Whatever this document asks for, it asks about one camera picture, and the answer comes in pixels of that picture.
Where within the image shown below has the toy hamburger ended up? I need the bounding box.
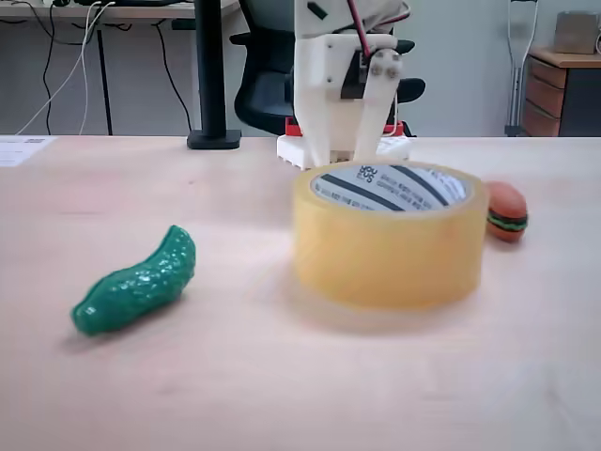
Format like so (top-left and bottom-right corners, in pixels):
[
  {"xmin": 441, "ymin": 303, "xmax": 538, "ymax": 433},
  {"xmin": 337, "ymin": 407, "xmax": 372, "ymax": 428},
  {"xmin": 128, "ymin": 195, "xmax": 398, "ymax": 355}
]
[{"xmin": 484, "ymin": 180, "xmax": 530, "ymax": 244}]

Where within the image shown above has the green toy cucumber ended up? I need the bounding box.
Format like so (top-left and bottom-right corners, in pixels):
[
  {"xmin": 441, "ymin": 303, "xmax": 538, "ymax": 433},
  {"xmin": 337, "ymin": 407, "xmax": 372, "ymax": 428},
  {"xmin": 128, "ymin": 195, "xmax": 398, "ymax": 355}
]
[{"xmin": 69, "ymin": 224, "xmax": 197, "ymax": 337}]

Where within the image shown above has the black hanging cable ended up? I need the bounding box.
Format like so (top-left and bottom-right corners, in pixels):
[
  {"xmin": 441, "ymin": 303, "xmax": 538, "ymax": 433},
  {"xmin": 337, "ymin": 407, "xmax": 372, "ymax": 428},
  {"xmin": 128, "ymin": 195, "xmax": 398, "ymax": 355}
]
[
  {"xmin": 40, "ymin": 0, "xmax": 65, "ymax": 136},
  {"xmin": 153, "ymin": 22, "xmax": 194, "ymax": 133}
]

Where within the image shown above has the background desk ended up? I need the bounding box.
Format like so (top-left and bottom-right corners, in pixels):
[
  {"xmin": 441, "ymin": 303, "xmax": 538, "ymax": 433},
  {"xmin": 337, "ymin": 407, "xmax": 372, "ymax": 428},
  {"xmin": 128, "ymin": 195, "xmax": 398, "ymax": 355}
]
[{"xmin": 0, "ymin": 0, "xmax": 243, "ymax": 137}]

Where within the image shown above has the wooden drawer cabinet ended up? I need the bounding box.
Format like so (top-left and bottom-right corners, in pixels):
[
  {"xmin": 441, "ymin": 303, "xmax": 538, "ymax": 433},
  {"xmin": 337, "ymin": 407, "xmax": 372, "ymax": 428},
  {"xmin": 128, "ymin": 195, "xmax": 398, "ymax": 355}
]
[{"xmin": 520, "ymin": 46, "xmax": 601, "ymax": 137}]

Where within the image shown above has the black pole with clamp base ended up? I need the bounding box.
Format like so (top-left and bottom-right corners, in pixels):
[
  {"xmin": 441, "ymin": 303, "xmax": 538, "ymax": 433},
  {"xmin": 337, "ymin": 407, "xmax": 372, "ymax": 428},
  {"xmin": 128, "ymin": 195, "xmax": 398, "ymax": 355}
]
[{"xmin": 186, "ymin": 0, "xmax": 243, "ymax": 150}]

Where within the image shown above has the black office chair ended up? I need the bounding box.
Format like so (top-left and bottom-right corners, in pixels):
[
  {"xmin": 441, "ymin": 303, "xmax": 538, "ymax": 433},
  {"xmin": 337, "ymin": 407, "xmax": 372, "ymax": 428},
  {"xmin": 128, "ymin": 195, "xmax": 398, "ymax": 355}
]
[{"xmin": 229, "ymin": 0, "xmax": 426, "ymax": 138}]

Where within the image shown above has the white printed paper sheet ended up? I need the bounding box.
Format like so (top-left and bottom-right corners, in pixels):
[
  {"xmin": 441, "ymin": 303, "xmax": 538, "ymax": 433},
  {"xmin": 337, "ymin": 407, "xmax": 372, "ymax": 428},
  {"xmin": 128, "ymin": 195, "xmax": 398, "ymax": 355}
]
[{"xmin": 0, "ymin": 134, "xmax": 57, "ymax": 168}]

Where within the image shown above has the yellow packing tape roll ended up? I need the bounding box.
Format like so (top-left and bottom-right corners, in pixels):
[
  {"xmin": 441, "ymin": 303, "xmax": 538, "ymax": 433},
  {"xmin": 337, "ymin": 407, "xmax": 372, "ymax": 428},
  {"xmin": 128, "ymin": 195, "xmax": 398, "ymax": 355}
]
[{"xmin": 291, "ymin": 162, "xmax": 485, "ymax": 311}]

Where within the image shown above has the grey metal crutch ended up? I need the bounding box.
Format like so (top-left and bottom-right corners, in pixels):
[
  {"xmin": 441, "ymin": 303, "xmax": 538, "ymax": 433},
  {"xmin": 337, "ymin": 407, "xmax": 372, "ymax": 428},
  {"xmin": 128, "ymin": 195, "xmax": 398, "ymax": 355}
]
[{"xmin": 504, "ymin": 0, "xmax": 541, "ymax": 137}]

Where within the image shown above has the brown cardboard box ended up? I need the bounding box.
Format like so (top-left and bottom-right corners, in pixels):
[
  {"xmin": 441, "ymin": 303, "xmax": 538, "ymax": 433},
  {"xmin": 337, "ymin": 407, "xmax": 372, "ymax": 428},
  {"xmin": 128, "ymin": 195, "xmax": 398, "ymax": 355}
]
[{"xmin": 552, "ymin": 11, "xmax": 601, "ymax": 55}]

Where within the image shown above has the white hanging cable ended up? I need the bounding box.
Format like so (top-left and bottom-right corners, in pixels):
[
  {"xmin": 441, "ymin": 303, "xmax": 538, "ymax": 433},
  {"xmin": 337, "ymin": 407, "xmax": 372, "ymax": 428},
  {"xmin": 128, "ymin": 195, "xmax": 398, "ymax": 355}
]
[{"xmin": 16, "ymin": 1, "xmax": 116, "ymax": 136}]

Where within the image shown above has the red white black servo cable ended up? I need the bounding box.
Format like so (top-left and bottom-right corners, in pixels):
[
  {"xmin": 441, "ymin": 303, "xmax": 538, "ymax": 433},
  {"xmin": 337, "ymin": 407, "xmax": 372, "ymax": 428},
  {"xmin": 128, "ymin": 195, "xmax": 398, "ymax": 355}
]
[{"xmin": 346, "ymin": 0, "xmax": 410, "ymax": 60}]

